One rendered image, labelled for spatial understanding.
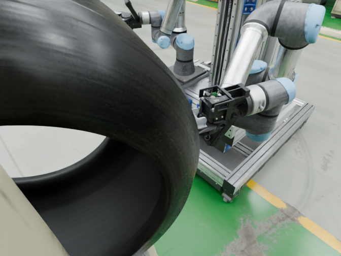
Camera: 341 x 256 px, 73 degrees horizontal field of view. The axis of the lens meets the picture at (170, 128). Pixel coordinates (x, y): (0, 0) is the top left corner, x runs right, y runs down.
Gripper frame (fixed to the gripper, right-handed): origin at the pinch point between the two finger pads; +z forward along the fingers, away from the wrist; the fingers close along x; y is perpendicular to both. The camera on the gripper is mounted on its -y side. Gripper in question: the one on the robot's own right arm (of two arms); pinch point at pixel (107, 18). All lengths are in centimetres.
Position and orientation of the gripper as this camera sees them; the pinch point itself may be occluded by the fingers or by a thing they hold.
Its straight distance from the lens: 155.7
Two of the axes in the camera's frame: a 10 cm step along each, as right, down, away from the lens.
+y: -0.4, 6.5, 7.6
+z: -9.5, 2.1, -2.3
